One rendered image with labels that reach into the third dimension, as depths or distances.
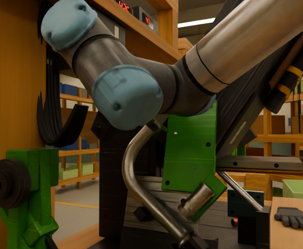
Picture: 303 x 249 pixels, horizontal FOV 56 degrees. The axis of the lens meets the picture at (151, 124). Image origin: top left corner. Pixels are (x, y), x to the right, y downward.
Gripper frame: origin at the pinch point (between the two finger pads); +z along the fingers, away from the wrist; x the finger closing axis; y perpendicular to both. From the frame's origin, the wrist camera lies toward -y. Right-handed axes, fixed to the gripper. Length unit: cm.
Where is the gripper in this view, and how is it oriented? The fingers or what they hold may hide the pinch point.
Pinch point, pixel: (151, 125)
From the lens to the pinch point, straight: 67.1
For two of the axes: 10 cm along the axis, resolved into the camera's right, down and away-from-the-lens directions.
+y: 7.0, -7.1, 0.0
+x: -6.1, -6.0, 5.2
